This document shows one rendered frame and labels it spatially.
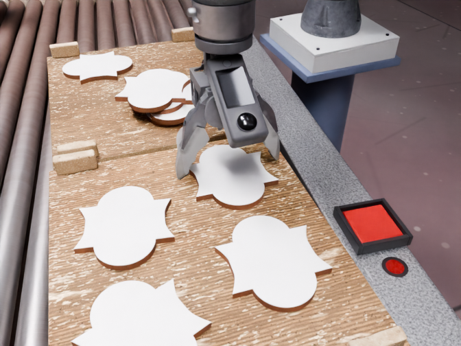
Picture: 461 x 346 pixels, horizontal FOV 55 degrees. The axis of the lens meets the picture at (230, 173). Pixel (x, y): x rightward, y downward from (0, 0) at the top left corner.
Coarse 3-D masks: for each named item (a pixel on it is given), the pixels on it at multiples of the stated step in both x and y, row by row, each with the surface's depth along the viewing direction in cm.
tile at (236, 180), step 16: (208, 160) 67; (224, 160) 67; (240, 160) 67; (256, 160) 67; (208, 176) 64; (224, 176) 64; (240, 176) 64; (256, 176) 64; (272, 176) 64; (208, 192) 61; (224, 192) 61; (240, 192) 61; (256, 192) 61; (240, 208) 60
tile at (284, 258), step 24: (264, 216) 58; (240, 240) 54; (264, 240) 54; (288, 240) 54; (240, 264) 52; (264, 264) 52; (288, 264) 52; (312, 264) 52; (240, 288) 49; (264, 288) 49; (288, 288) 49; (312, 288) 49
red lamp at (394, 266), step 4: (388, 260) 56; (392, 260) 56; (396, 260) 56; (388, 264) 55; (392, 264) 55; (396, 264) 55; (400, 264) 55; (388, 268) 55; (392, 268) 55; (396, 268) 55; (400, 268) 55; (404, 268) 55; (392, 272) 55; (396, 272) 55; (400, 272) 55
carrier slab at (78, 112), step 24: (120, 48) 101; (144, 48) 101; (168, 48) 101; (192, 48) 101; (48, 72) 92; (72, 96) 84; (96, 96) 84; (72, 120) 77; (96, 120) 77; (120, 120) 77; (144, 120) 77; (120, 144) 72; (144, 144) 72; (168, 144) 72
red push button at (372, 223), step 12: (348, 216) 60; (360, 216) 60; (372, 216) 60; (384, 216) 60; (360, 228) 58; (372, 228) 58; (384, 228) 58; (396, 228) 58; (360, 240) 57; (372, 240) 57
